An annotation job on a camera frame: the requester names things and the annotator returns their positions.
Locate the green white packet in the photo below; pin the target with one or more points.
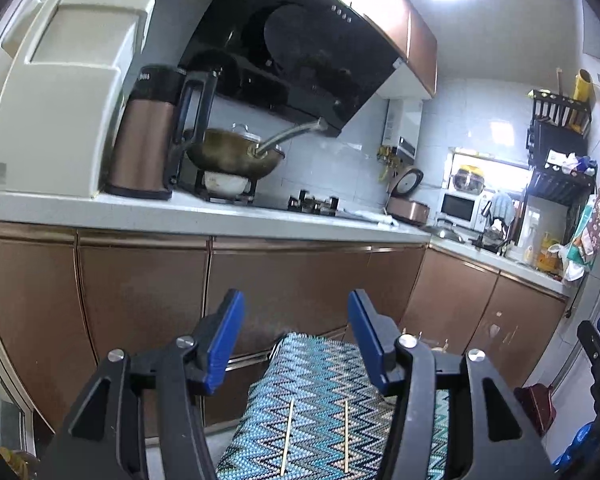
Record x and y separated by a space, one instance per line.
575 255

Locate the brown rice cooker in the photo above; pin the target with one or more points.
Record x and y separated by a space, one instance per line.
405 205

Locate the white pot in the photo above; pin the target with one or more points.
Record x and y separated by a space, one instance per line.
224 184

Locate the yellow oil bottle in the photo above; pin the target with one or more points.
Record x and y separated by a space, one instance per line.
547 255

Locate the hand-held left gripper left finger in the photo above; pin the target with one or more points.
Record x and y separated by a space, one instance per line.
225 340

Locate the dark red dustpan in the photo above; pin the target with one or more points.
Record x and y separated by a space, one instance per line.
535 410

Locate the white kitchen countertop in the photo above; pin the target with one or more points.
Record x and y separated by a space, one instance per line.
130 210

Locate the cream white appliance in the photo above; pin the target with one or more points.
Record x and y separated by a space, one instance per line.
60 110

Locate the brown upper kitchen cabinet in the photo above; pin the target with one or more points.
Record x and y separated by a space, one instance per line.
420 45

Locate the white water heater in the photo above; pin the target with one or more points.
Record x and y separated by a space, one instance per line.
402 125

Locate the brown base kitchen cabinet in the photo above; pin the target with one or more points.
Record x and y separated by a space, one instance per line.
140 285

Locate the bright kitchen window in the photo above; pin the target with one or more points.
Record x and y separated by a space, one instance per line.
505 175

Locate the grey blue hanging cloth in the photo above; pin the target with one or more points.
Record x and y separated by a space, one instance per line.
500 207

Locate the black dish rack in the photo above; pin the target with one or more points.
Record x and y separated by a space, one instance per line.
560 160

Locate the zigzag patterned table mat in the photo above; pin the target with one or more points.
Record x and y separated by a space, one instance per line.
315 385

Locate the black gas stove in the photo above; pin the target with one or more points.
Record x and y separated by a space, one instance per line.
310 205

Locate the yellow canister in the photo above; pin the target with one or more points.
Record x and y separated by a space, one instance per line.
582 85

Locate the white microwave oven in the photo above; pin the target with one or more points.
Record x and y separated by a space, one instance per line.
457 207

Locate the amber plastic bottle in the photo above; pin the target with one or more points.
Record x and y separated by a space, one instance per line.
17 462

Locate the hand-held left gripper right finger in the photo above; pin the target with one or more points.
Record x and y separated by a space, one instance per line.
367 340

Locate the black range hood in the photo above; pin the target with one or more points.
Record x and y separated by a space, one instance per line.
290 50

